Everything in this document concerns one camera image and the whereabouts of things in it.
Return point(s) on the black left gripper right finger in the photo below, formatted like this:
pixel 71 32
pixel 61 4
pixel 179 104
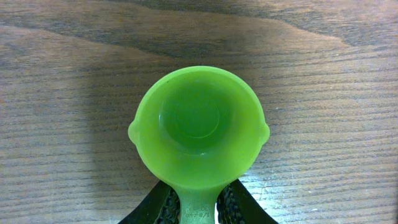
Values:
pixel 235 205

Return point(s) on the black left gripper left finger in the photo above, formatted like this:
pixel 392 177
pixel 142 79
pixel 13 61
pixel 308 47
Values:
pixel 160 206

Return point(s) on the green plastic measuring scoop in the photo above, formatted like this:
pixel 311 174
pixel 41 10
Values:
pixel 198 129

